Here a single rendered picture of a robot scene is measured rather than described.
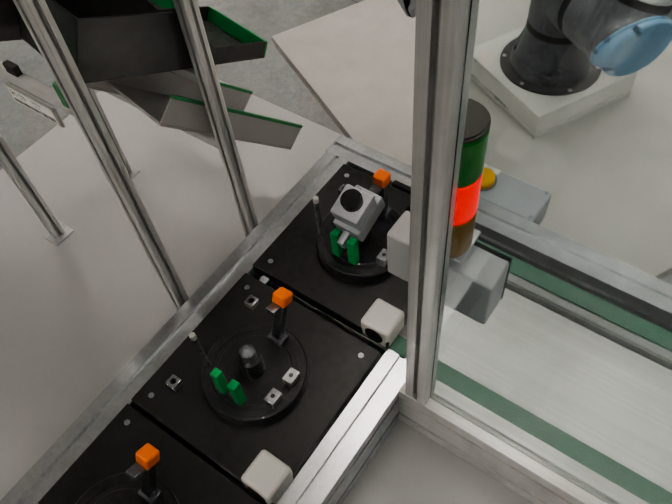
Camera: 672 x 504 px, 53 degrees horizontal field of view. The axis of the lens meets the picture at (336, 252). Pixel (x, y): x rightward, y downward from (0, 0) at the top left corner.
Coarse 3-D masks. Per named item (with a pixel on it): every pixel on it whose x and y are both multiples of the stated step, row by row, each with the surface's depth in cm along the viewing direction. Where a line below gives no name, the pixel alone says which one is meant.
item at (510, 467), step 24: (360, 336) 95; (408, 408) 90; (432, 408) 86; (432, 432) 92; (456, 432) 86; (480, 432) 83; (480, 456) 87; (504, 456) 82; (504, 480) 88; (528, 480) 83; (552, 480) 79
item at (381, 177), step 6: (378, 174) 94; (384, 174) 94; (390, 174) 94; (378, 180) 94; (384, 180) 93; (390, 180) 95; (372, 186) 94; (378, 186) 94; (384, 186) 94; (378, 192) 94; (384, 192) 96; (384, 198) 97; (384, 210) 99
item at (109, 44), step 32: (64, 0) 81; (96, 0) 84; (128, 0) 87; (64, 32) 73; (96, 32) 72; (128, 32) 75; (160, 32) 78; (224, 32) 96; (96, 64) 75; (128, 64) 78; (160, 64) 81
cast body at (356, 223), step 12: (348, 192) 89; (360, 192) 89; (372, 192) 92; (336, 204) 90; (348, 204) 88; (360, 204) 88; (372, 204) 90; (384, 204) 94; (336, 216) 90; (348, 216) 89; (360, 216) 88; (372, 216) 92; (348, 228) 92; (360, 228) 90; (360, 240) 93
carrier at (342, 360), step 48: (240, 288) 97; (192, 336) 81; (240, 336) 90; (288, 336) 89; (336, 336) 91; (144, 384) 89; (192, 384) 89; (240, 384) 86; (288, 384) 85; (336, 384) 87; (192, 432) 85; (240, 432) 85; (288, 432) 84; (240, 480) 81; (288, 480) 80
